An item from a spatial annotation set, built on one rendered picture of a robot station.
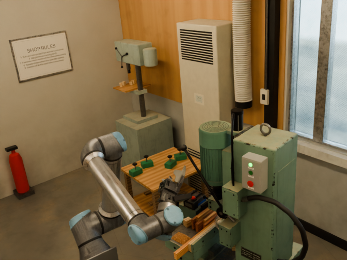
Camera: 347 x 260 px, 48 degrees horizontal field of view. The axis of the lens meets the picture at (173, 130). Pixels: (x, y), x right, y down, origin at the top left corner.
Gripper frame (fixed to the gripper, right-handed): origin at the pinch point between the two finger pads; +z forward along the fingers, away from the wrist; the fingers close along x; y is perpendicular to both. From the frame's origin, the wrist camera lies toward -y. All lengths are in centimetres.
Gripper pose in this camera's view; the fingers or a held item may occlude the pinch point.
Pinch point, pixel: (178, 171)
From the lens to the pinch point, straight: 200.0
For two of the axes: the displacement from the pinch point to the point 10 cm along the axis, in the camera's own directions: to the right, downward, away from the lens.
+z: 1.7, -7.9, 5.8
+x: -5.1, 4.4, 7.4
